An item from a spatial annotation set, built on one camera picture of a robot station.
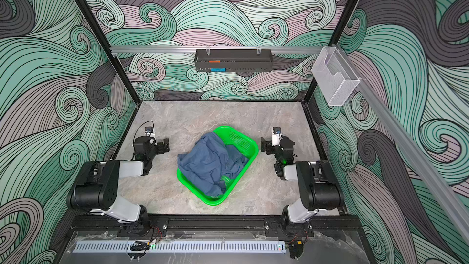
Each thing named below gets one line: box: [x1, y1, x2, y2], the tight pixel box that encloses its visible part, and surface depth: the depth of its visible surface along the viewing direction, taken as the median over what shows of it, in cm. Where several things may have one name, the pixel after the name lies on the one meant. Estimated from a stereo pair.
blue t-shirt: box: [177, 132, 249, 197], surface depth 85 cm
